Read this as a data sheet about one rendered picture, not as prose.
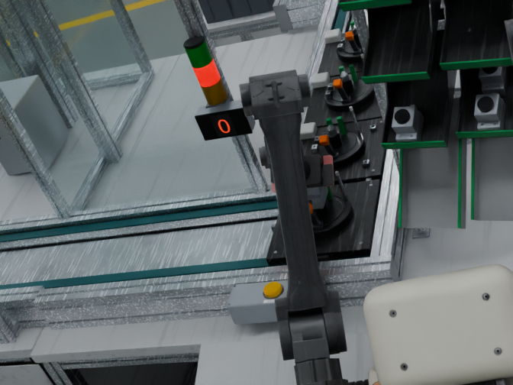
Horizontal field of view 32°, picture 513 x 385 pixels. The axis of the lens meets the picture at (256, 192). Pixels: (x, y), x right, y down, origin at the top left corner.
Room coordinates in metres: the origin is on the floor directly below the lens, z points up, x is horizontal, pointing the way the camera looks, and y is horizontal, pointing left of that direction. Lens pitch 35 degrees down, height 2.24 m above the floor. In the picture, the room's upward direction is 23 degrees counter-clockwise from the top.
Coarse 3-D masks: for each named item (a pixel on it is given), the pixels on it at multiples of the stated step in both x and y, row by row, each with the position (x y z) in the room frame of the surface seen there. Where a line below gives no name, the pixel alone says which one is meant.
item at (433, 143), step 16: (432, 64) 1.59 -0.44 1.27; (432, 80) 1.55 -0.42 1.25; (448, 80) 1.49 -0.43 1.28; (400, 96) 1.57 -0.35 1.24; (416, 96) 1.55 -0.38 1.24; (432, 96) 1.52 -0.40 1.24; (448, 96) 1.48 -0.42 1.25; (432, 112) 1.49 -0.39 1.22; (448, 112) 1.46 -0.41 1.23; (384, 128) 1.51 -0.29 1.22; (432, 128) 1.46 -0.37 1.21; (448, 128) 1.44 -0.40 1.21; (384, 144) 1.48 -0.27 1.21; (400, 144) 1.46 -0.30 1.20; (416, 144) 1.44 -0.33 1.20; (432, 144) 1.42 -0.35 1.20
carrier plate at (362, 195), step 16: (352, 192) 1.69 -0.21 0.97; (368, 192) 1.66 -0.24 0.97; (368, 208) 1.61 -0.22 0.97; (352, 224) 1.58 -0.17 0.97; (368, 224) 1.56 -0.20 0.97; (272, 240) 1.64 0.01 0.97; (320, 240) 1.57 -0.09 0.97; (336, 240) 1.55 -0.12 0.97; (352, 240) 1.53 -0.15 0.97; (368, 240) 1.50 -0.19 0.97; (272, 256) 1.58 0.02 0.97; (336, 256) 1.51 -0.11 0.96; (352, 256) 1.50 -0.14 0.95
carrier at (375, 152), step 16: (352, 112) 1.87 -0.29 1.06; (304, 128) 2.00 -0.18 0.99; (320, 128) 2.00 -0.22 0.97; (336, 128) 1.97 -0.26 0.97; (352, 128) 1.94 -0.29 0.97; (368, 128) 1.91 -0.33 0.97; (304, 144) 1.96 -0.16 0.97; (320, 144) 1.90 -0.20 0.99; (336, 144) 1.85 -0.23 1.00; (352, 144) 1.84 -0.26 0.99; (368, 144) 1.84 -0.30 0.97; (336, 160) 1.80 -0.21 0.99; (352, 160) 1.80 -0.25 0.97; (384, 160) 1.77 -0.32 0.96; (336, 176) 1.77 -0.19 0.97; (352, 176) 1.74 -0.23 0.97; (368, 176) 1.72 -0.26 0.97
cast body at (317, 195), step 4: (308, 188) 1.62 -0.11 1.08; (312, 188) 1.62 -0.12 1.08; (316, 188) 1.61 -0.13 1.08; (320, 188) 1.61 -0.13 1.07; (324, 188) 1.64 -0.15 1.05; (308, 192) 1.62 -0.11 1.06; (312, 192) 1.62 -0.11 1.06; (316, 192) 1.61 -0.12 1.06; (320, 192) 1.61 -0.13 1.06; (324, 192) 1.63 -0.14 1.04; (308, 196) 1.62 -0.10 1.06; (312, 196) 1.62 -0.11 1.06; (316, 196) 1.61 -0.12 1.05; (320, 196) 1.61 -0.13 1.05; (324, 196) 1.62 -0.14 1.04; (312, 200) 1.61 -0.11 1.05; (316, 200) 1.60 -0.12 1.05; (320, 200) 1.60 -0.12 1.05; (324, 200) 1.62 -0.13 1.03; (312, 204) 1.61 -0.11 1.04; (316, 204) 1.60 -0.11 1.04; (320, 204) 1.60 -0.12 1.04; (316, 208) 1.61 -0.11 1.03; (320, 208) 1.60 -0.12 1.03
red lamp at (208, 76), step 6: (204, 66) 1.80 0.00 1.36; (210, 66) 1.80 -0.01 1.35; (198, 72) 1.81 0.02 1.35; (204, 72) 1.80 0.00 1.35; (210, 72) 1.80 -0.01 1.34; (216, 72) 1.81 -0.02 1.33; (198, 78) 1.81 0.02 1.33; (204, 78) 1.80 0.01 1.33; (210, 78) 1.80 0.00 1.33; (216, 78) 1.81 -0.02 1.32; (204, 84) 1.81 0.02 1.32; (210, 84) 1.80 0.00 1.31
